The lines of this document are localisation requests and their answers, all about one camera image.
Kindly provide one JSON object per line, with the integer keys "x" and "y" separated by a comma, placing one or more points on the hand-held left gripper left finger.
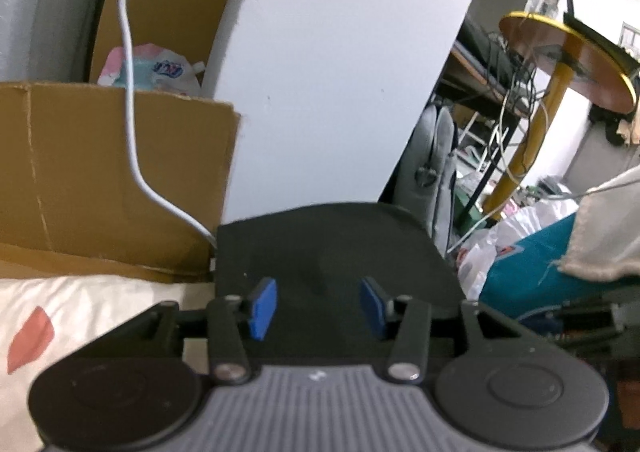
{"x": 262, "y": 307}

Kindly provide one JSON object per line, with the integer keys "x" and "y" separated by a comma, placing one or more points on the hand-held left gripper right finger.
{"x": 375, "y": 307}

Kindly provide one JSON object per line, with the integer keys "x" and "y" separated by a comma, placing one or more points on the black shorts with bear-print trim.
{"x": 325, "y": 252}

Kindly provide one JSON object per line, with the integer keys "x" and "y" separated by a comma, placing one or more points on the grey backpack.
{"x": 435, "y": 172}

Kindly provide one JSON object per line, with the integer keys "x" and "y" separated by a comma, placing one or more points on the white plastic bag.
{"x": 510, "y": 232}

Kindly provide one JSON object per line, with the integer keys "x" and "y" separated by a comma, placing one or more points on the white bedsheet with coloured patches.
{"x": 75, "y": 312}

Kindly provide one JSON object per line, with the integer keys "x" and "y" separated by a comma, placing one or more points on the cardboard box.
{"x": 100, "y": 172}

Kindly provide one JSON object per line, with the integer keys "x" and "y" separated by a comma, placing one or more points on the pale flat board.
{"x": 340, "y": 82}

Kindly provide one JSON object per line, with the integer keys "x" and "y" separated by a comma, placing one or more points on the beige cloth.
{"x": 610, "y": 227}

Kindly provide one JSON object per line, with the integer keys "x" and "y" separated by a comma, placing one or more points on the pink detergent pouch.
{"x": 150, "y": 67}

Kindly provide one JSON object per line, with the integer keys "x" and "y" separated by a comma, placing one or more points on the round yellow table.
{"x": 565, "y": 52}

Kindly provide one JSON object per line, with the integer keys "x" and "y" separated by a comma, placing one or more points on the clear bottle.
{"x": 541, "y": 1}

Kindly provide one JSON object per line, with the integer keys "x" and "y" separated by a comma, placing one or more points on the grey foam roll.
{"x": 45, "y": 7}

